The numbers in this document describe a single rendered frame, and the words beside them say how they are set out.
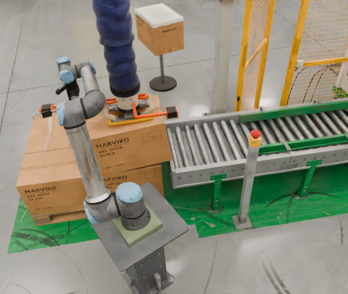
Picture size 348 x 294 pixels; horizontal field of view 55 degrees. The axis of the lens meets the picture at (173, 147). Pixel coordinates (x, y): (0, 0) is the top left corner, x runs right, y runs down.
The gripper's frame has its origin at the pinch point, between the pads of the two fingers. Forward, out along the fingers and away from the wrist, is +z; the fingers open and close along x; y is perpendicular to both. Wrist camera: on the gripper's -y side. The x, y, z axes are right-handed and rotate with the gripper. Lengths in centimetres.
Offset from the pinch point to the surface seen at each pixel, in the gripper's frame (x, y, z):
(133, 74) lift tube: -5, 48, -21
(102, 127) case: -8.5, 18.7, 18.6
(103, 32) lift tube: -7, 33, -54
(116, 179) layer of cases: -18, 22, 68
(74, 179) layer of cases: -18, -12, 61
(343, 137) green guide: -22, 220, 53
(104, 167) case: -20, 14, 51
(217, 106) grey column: 95, 140, 89
